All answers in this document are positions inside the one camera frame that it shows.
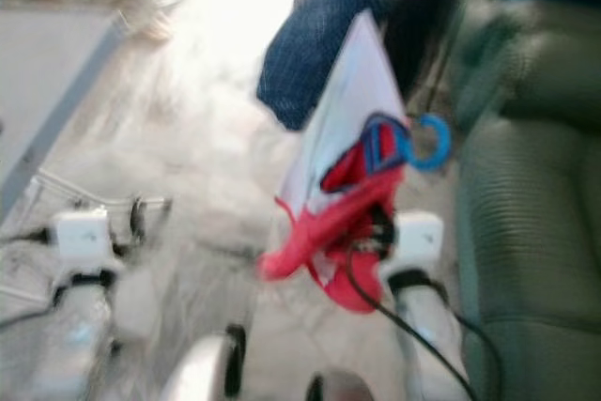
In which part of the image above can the red and white shirt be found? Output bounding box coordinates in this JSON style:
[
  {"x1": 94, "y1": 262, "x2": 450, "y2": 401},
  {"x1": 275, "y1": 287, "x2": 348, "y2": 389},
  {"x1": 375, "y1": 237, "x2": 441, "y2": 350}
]
[{"x1": 258, "y1": 9, "x2": 419, "y2": 315}]

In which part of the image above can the blue plastic hanger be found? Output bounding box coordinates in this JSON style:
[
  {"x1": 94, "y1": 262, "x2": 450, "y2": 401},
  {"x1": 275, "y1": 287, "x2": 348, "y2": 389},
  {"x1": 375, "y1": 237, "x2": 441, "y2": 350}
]
[{"x1": 399, "y1": 113, "x2": 452, "y2": 172}]

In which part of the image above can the green leather sofa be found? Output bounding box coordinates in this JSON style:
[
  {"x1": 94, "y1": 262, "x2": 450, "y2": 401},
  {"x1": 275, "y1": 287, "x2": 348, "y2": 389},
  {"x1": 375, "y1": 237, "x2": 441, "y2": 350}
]
[{"x1": 446, "y1": 0, "x2": 601, "y2": 401}]

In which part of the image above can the robot right leg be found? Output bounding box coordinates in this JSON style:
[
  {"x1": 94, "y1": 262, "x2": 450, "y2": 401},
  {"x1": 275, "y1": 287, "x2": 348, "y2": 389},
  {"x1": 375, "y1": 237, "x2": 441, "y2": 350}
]
[{"x1": 308, "y1": 370, "x2": 372, "y2": 401}]

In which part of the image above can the robot leg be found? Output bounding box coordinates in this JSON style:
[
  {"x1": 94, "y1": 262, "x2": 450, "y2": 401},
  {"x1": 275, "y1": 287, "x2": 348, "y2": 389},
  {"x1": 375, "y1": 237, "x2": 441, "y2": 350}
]
[
  {"x1": 160, "y1": 324, "x2": 245, "y2": 401},
  {"x1": 308, "y1": 370, "x2": 372, "y2": 401}
]

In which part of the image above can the robot left leg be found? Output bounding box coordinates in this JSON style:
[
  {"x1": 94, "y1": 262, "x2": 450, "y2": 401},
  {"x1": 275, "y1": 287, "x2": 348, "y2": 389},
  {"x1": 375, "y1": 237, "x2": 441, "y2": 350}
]
[{"x1": 160, "y1": 324, "x2": 245, "y2": 401}]

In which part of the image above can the blue plaid shirt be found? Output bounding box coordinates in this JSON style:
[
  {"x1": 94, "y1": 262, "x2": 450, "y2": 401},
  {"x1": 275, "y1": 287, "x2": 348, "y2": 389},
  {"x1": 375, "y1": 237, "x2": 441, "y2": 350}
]
[{"x1": 255, "y1": 0, "x2": 386, "y2": 131}]

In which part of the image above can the dark navy garment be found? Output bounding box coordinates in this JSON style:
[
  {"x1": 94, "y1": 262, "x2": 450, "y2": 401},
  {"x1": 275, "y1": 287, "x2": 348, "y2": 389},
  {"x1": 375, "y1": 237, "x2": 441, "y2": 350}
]
[{"x1": 385, "y1": 0, "x2": 466, "y2": 92}]

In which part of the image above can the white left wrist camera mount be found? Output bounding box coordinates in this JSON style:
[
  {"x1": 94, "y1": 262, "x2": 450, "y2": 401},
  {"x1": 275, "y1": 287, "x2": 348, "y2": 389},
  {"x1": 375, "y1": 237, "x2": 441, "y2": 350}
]
[{"x1": 54, "y1": 208, "x2": 111, "y2": 266}]

